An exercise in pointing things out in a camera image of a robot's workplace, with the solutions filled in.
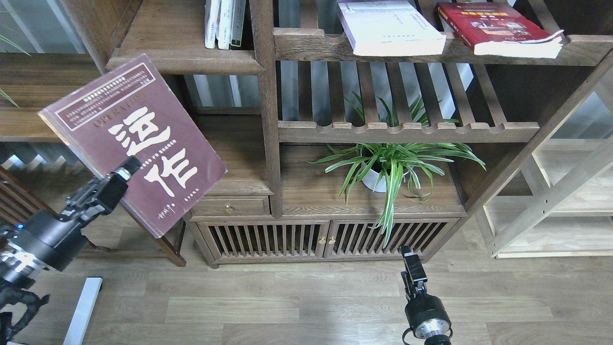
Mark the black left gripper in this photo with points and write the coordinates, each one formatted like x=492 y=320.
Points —
x=53 y=241

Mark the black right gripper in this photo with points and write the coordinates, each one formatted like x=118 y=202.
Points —
x=425 y=313

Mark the maroon book white characters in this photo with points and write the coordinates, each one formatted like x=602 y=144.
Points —
x=131 y=111

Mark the red book with photos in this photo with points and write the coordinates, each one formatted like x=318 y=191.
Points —
x=490 y=28

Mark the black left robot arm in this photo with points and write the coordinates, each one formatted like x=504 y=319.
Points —
x=15 y=288

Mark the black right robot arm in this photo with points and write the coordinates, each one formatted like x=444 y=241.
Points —
x=425 y=313

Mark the light wooden shelf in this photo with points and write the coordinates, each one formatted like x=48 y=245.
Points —
x=569 y=210

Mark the white plant pot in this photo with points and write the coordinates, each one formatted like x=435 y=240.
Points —
x=373 y=179

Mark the dark slatted wooden rack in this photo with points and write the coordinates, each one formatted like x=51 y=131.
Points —
x=23 y=192

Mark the dark wooden bookshelf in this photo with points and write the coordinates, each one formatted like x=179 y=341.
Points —
x=314 y=91

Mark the white upright book middle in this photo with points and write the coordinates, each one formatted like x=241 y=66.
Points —
x=224 y=24

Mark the white upright book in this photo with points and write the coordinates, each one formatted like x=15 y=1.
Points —
x=224 y=24
x=212 y=12

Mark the dark green upright book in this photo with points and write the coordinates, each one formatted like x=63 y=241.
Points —
x=237 y=24

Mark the white metal bar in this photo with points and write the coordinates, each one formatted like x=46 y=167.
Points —
x=82 y=314

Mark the white lavender book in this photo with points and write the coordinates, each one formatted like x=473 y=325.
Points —
x=388 y=28

